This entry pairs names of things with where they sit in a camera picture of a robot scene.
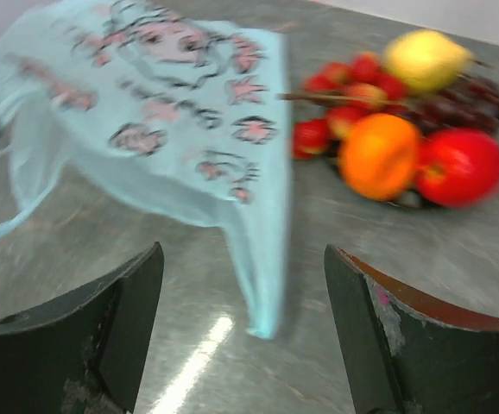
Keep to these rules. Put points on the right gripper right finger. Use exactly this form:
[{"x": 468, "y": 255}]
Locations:
[{"x": 406, "y": 351}]

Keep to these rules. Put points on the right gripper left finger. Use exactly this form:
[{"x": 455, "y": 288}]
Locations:
[{"x": 83, "y": 351}]

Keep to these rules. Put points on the orange fruit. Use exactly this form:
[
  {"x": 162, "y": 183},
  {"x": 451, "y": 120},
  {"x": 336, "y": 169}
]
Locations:
[{"x": 379, "y": 156}]

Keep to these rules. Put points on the light blue plastic bag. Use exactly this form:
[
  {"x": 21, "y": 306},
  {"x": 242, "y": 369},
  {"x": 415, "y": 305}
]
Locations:
[{"x": 169, "y": 115}]

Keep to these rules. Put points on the black round plate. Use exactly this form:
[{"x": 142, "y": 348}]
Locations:
[{"x": 459, "y": 154}]

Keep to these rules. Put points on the red apple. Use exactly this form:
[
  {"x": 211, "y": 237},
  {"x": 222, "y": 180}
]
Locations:
[{"x": 458, "y": 167}]

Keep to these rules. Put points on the purple grape bunch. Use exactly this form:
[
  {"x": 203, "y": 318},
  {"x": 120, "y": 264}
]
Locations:
[{"x": 471, "y": 102}]

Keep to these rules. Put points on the red lychee bunch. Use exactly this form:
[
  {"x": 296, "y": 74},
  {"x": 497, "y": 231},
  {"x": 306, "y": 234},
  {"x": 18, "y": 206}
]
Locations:
[{"x": 347, "y": 93}]

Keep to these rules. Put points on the yellow pear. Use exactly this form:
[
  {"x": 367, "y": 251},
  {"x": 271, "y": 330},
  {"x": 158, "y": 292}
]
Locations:
[{"x": 425, "y": 60}]

